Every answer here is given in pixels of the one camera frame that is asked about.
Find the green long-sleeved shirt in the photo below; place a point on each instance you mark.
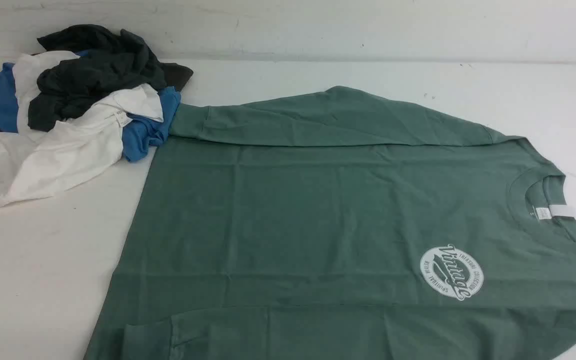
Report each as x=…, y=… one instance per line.
x=341, y=225

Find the dark grey shirt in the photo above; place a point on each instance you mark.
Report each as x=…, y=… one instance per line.
x=79, y=66

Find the white shirt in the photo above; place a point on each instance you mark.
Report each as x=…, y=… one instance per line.
x=36, y=164

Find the blue shirt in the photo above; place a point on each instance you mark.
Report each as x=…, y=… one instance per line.
x=138, y=136

